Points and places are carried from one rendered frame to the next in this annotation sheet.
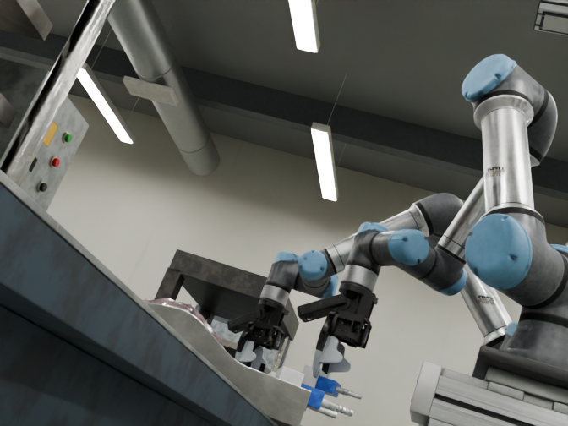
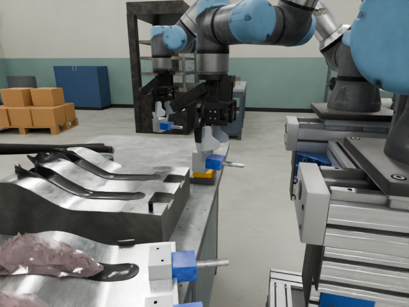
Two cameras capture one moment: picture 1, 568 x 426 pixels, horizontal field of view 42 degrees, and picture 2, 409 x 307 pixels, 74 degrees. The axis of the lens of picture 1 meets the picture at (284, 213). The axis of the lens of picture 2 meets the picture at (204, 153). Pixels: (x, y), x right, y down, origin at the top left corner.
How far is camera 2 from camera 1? 101 cm
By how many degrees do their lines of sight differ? 37
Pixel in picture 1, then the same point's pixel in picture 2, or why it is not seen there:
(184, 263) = (132, 8)
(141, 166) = not seen: outside the picture
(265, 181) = not seen: outside the picture
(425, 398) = (316, 229)
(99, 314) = not seen: outside the picture
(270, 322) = (165, 84)
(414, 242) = (258, 16)
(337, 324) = (206, 112)
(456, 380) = (350, 207)
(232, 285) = (159, 11)
